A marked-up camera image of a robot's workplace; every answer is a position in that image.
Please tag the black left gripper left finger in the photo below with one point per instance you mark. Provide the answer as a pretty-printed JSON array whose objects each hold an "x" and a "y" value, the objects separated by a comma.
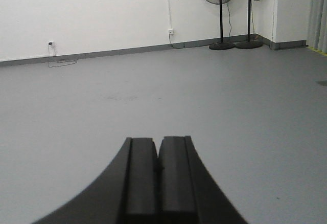
[{"x": 125, "y": 192}]

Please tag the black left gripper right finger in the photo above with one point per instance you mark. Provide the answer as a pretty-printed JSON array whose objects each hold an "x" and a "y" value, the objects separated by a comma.
[{"x": 187, "y": 191}]

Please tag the grey curtain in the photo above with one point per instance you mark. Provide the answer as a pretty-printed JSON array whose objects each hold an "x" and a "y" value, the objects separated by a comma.
[{"x": 317, "y": 26}]

